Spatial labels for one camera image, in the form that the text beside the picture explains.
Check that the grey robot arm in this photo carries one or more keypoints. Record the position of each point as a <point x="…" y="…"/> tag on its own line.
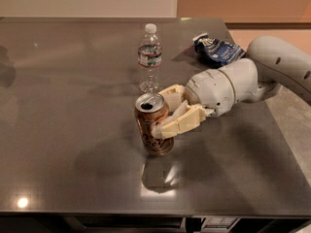
<point x="270" y="64"/>

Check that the blue crumpled chip bag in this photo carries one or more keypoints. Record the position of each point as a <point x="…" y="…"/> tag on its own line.
<point x="216" y="52"/>

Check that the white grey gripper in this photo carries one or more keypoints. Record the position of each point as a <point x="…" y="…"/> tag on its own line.
<point x="210" y="88"/>

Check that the orange soda can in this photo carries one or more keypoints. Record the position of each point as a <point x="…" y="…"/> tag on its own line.
<point x="150" y="110"/>

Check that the clear plastic water bottle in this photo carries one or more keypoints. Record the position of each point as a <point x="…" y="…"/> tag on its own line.
<point x="149" y="59"/>

